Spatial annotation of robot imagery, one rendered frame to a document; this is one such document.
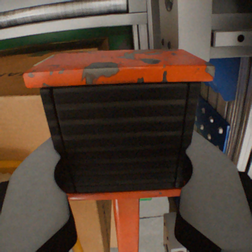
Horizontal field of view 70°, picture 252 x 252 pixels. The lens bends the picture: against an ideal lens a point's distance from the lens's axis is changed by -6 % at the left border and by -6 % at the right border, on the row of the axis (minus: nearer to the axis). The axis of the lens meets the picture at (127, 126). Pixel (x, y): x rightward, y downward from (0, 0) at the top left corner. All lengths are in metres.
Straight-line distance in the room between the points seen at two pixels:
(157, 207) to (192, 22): 1.90
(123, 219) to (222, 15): 0.21
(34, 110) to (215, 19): 0.24
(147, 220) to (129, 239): 1.97
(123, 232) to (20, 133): 0.21
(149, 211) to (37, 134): 1.81
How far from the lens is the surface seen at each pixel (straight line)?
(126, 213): 0.17
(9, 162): 0.35
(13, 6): 0.78
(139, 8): 0.59
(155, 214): 2.09
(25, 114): 0.29
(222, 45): 0.21
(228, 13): 0.26
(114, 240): 1.35
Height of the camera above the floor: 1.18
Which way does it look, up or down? 60 degrees down
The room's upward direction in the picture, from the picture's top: 176 degrees clockwise
